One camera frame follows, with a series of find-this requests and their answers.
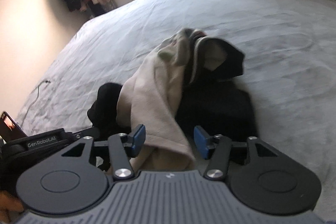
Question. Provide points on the smartphone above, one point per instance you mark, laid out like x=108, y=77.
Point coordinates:
x=9, y=129

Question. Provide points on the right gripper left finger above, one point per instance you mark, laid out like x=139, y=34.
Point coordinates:
x=79, y=158

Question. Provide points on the beige and black garment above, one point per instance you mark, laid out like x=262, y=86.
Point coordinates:
x=186, y=81

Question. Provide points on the grey bed sheet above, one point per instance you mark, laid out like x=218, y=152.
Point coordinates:
x=282, y=52

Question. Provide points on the left hand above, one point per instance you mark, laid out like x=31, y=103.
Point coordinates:
x=8, y=204

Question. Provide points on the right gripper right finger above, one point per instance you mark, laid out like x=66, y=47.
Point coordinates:
x=220, y=150

